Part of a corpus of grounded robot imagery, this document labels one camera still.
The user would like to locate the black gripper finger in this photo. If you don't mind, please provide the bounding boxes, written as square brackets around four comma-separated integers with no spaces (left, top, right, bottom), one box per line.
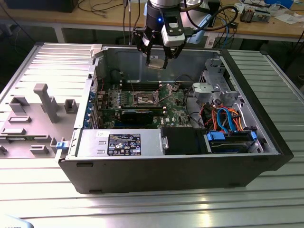
[162,44,185,70]
[132,28,155,65]

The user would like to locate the silver square CPU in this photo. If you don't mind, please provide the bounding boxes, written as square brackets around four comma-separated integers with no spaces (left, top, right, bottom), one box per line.
[146,58,166,70]

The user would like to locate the metal socket cover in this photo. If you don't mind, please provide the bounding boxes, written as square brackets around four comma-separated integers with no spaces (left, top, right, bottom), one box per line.
[154,83,170,99]

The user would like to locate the CPU socket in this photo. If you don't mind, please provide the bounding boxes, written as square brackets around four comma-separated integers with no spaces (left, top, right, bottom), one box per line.
[133,91,160,107]

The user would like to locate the wooden desk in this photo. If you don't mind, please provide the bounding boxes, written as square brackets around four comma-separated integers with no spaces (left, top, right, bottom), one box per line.
[0,0,304,42]

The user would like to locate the metal drive cage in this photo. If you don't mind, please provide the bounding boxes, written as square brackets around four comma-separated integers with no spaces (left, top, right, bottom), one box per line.
[200,58,240,106]

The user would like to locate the green motherboard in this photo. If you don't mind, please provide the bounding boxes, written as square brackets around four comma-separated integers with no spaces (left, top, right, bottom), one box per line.
[94,82,190,130]

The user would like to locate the black upright device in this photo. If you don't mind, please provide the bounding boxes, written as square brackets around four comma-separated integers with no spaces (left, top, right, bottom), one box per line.
[207,0,221,27]

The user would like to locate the black plastic shroud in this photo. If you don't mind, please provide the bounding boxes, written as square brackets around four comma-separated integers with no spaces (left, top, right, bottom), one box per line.
[161,127,208,156]

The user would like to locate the small electronics assembly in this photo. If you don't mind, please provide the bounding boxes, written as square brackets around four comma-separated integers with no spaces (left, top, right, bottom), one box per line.
[239,6,271,24]

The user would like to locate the silver power supply unit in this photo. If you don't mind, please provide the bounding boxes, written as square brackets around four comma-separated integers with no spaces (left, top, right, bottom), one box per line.
[75,129,164,159]

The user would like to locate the hard disk in blue carrier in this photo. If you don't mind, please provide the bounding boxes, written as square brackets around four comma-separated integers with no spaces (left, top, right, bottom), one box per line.
[206,131,257,154]

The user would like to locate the black PC case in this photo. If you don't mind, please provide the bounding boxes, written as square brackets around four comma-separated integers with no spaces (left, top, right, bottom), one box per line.
[55,43,295,195]

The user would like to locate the black equipment box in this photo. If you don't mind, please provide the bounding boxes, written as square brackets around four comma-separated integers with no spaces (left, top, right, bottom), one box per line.
[4,0,77,14]

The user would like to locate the white papers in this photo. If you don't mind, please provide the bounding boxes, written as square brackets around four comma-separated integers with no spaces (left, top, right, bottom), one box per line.
[273,13,304,24]

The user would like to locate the blue box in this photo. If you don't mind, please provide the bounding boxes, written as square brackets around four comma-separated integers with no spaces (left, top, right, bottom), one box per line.
[265,0,294,7]

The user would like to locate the grey parts rack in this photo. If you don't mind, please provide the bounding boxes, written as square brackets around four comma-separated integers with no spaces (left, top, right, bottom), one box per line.
[0,83,80,160]

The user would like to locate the white rounded device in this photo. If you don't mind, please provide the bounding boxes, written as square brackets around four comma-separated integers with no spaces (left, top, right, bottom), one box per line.
[0,214,34,228]

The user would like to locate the thin black wire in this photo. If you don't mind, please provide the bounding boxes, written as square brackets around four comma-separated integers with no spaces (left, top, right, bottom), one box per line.
[175,74,193,84]

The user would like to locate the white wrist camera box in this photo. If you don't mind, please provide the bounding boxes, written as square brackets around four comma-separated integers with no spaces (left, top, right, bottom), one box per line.
[161,14,186,48]

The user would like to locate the grey hanging cable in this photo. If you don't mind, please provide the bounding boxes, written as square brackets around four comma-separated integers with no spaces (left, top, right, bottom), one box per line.
[122,0,133,46]

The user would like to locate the red wire bundle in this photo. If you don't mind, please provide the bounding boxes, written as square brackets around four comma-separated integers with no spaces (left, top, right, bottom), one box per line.
[200,104,216,126]

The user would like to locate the blue cable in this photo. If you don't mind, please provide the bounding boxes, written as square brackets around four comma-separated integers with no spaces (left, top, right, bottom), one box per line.
[223,18,237,46]

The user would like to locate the blue wire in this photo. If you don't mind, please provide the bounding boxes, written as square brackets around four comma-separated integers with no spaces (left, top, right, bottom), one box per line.
[216,107,238,133]

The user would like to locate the orange wire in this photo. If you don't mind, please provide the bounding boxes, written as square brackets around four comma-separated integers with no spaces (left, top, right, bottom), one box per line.
[229,108,247,132]

